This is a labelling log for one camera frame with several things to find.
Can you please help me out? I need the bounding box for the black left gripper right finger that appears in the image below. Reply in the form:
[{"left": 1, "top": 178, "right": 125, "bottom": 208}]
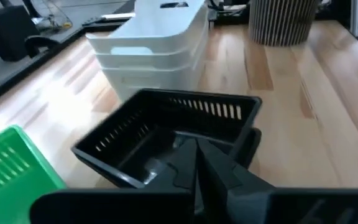
[{"left": 196, "top": 138, "right": 276, "bottom": 224}]

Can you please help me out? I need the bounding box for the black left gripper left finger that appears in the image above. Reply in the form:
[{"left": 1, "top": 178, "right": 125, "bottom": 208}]
[{"left": 146, "top": 138, "right": 198, "bottom": 224}]

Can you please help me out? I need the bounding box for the black slotted plastic basket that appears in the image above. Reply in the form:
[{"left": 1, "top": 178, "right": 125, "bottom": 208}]
[
  {"left": 71, "top": 88, "right": 263, "bottom": 190},
  {"left": 228, "top": 127, "right": 263, "bottom": 170}
]

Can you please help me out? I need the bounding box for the white plastic storage bin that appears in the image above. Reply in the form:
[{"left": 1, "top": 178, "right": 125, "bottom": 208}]
[
  {"left": 94, "top": 29, "right": 210, "bottom": 72},
  {"left": 85, "top": 0, "right": 209, "bottom": 56},
  {"left": 100, "top": 46, "right": 209, "bottom": 103}
]

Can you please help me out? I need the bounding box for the green slotted plastic basket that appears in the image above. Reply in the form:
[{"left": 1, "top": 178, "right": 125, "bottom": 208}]
[{"left": 0, "top": 124, "right": 67, "bottom": 224}]

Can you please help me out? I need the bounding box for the green plant in striped pot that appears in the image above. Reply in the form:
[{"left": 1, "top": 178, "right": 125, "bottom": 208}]
[{"left": 248, "top": 0, "right": 319, "bottom": 47}]

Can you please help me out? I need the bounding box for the black boxy object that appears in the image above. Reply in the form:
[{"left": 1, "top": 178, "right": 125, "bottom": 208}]
[{"left": 0, "top": 5, "right": 40, "bottom": 62}]

